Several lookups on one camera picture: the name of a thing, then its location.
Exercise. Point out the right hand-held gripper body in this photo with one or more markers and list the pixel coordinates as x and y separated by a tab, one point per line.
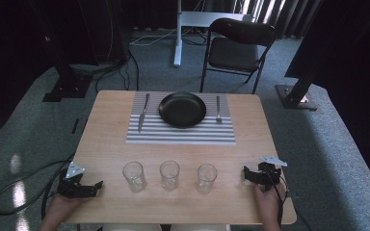
268	173

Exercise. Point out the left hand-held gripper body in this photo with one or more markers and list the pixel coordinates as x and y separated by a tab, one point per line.
71	187

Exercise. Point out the person's left hand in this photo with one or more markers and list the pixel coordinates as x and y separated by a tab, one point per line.
61	207

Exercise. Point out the person's right hand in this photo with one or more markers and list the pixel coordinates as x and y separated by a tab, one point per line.
267	202

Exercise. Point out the clear drinking glass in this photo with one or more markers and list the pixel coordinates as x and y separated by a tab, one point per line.
169	175
134	176
206	178

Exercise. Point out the silver fork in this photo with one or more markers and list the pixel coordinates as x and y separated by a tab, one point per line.
218	109

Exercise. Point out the grey striped placemat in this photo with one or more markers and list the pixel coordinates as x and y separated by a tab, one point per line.
179	131

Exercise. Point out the black metal stand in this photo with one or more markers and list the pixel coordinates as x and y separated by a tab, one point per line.
66	80
297	93

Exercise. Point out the silver table knife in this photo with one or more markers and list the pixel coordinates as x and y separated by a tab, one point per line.
143	113

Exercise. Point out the black round plate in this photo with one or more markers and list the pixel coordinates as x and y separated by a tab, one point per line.
182	109

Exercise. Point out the black folding chair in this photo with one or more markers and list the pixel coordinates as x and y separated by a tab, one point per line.
236	54

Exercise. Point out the white desk frame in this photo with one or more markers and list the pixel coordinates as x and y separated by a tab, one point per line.
186	22

